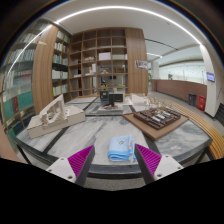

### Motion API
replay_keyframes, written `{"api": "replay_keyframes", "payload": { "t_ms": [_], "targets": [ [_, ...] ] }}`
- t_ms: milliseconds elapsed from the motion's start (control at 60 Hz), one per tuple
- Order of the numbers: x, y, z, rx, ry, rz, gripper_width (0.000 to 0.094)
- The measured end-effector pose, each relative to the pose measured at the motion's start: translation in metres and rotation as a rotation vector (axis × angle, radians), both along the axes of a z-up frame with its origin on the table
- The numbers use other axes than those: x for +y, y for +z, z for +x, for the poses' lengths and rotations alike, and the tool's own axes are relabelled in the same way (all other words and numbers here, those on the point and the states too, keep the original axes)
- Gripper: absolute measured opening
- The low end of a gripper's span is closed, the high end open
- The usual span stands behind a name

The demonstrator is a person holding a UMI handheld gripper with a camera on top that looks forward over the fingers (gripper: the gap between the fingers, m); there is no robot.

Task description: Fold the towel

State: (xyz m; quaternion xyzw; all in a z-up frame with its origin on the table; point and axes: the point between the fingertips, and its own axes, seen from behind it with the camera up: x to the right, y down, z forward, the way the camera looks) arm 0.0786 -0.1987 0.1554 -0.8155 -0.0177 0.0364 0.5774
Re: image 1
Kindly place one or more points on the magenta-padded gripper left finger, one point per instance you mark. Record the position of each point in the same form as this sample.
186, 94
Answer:
61, 166

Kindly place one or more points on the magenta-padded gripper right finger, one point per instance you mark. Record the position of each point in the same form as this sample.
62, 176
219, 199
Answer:
168, 165

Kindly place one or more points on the light blue towel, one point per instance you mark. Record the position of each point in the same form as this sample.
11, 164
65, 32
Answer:
120, 148

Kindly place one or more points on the wooden model base board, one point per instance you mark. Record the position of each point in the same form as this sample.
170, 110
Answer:
153, 134

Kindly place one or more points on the white architectural model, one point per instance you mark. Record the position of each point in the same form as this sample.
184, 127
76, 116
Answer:
63, 121

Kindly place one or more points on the dark brown architectural model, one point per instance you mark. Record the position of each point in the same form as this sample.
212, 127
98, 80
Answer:
156, 118

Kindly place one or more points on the bare tree model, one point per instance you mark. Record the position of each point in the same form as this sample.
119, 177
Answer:
155, 101

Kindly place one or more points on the dark bin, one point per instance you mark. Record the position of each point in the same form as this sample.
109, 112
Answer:
192, 99

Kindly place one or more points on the red bin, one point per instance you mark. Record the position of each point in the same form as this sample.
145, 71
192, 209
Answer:
201, 102

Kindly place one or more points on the small white building model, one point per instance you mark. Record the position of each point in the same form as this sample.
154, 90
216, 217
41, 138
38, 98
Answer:
138, 99

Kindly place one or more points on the brown reception counter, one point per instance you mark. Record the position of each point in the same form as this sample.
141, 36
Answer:
180, 88

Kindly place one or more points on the black building model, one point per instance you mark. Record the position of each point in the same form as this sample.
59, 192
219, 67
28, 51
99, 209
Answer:
111, 98

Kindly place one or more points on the tall bookshelf with books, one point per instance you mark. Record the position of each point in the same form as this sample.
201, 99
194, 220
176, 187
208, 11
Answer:
20, 76

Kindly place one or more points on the poster on shelf side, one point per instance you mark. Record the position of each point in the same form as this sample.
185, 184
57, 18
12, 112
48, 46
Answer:
141, 64

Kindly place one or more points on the wooden shelf unit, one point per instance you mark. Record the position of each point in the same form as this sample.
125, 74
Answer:
136, 53

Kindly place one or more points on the curved ceiling light strip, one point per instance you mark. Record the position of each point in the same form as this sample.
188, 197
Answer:
116, 7

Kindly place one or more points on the grey model base plate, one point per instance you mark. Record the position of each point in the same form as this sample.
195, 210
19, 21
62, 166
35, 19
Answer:
100, 112

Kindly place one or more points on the wall-mounted screen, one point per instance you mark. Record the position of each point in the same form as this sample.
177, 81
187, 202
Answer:
210, 77

